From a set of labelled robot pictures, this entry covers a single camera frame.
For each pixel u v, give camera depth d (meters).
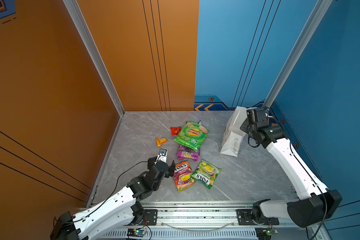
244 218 0.72
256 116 0.55
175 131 1.05
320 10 0.70
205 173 0.85
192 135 0.97
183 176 0.83
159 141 1.02
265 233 0.71
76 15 0.71
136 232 0.71
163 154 0.67
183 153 0.89
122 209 0.62
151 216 0.74
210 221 0.73
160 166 0.59
